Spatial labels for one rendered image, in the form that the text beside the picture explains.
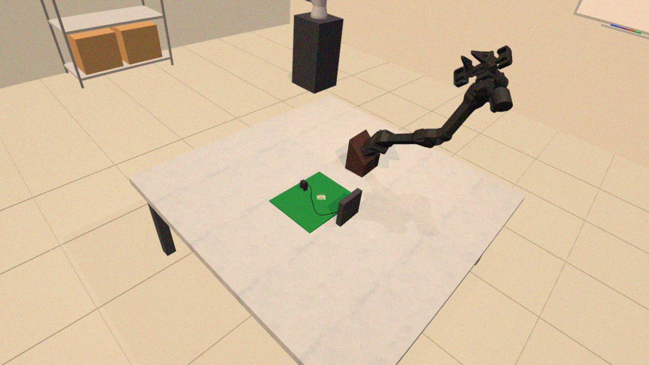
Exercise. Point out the green circuit board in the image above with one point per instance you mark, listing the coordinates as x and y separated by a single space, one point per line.
297 205

